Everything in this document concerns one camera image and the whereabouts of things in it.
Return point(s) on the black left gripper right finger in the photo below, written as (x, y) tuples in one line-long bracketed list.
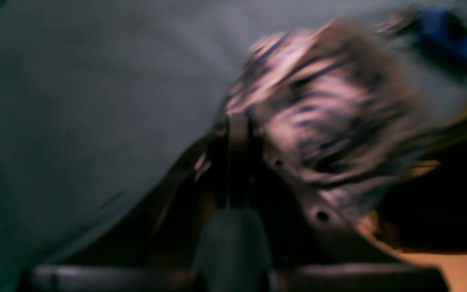
[(312, 247)]

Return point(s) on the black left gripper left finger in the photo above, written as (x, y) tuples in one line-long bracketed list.
[(151, 249)]

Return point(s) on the blue white striped T-shirt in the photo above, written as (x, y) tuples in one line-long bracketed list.
[(340, 109)]

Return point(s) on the teal table cloth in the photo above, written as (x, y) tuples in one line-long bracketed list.
[(100, 98)]

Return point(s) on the blue block with knob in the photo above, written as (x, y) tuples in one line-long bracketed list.
[(441, 35)]

